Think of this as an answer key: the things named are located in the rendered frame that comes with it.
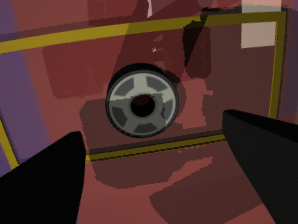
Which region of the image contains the black tyre with grey rim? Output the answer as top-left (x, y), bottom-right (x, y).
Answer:
top-left (106, 63), bottom-right (178, 139)

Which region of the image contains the yellow rectangular outline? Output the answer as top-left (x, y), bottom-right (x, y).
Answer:
top-left (0, 11), bottom-right (286, 169)

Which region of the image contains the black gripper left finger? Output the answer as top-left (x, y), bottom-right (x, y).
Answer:
top-left (0, 131), bottom-right (85, 224)

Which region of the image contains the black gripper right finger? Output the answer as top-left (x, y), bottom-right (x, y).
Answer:
top-left (222, 109), bottom-right (298, 224)

